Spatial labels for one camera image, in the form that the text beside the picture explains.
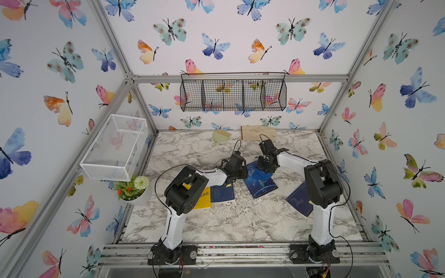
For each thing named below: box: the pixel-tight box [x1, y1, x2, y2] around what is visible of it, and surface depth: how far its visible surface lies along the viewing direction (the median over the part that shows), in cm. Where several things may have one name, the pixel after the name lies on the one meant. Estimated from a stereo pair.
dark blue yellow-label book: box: [210, 182, 235, 203], surface depth 92 cm
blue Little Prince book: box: [243, 161, 279, 200], surface depth 96 cm
